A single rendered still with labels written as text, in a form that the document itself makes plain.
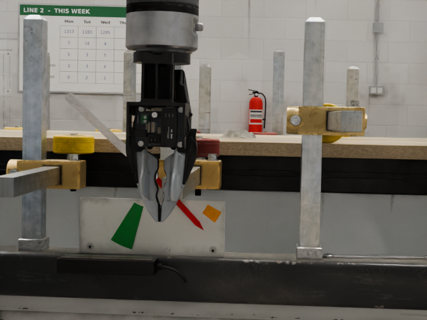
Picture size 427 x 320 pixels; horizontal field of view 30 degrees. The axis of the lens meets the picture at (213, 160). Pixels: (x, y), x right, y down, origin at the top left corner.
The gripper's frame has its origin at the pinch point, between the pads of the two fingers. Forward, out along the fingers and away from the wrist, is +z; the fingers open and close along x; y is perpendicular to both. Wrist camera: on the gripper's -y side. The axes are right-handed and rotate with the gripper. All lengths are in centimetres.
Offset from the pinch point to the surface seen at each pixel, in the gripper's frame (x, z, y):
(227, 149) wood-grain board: 6, -6, -58
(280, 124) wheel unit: 20, -11, -148
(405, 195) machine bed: 42, 2, -60
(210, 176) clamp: 4.2, -1.9, -38.4
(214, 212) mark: 5.0, 4.4, -38.5
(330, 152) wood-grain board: 27, -6, -57
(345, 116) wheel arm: 24.6, -12.8, -12.0
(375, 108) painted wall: 140, -29, -768
